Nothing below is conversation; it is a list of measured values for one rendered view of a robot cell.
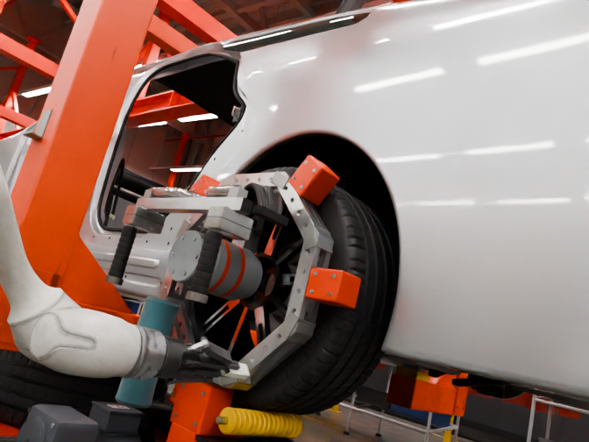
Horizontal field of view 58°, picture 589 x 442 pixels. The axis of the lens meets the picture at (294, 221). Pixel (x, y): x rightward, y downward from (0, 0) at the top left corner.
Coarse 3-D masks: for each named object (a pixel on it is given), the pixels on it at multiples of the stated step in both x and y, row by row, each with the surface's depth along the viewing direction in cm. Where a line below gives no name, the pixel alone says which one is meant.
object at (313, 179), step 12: (312, 156) 130; (300, 168) 130; (312, 168) 128; (324, 168) 126; (300, 180) 129; (312, 180) 127; (324, 180) 128; (336, 180) 130; (300, 192) 128; (312, 192) 129; (324, 192) 131
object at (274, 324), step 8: (288, 248) 161; (296, 256) 157; (288, 264) 158; (296, 264) 156; (272, 280) 154; (272, 288) 153; (288, 296) 148; (272, 312) 150; (272, 320) 156; (280, 320) 153; (272, 328) 155
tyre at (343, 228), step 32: (352, 224) 127; (384, 224) 145; (352, 256) 122; (384, 256) 134; (384, 288) 130; (320, 320) 122; (352, 320) 120; (384, 320) 129; (320, 352) 119; (352, 352) 125; (384, 352) 132; (288, 384) 122; (320, 384) 124; (352, 384) 132
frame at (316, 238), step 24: (288, 192) 130; (192, 216) 154; (312, 216) 125; (312, 240) 120; (312, 264) 118; (168, 288) 150; (288, 312) 118; (312, 312) 119; (192, 336) 145; (288, 336) 115; (240, 360) 123; (264, 360) 119; (240, 384) 123
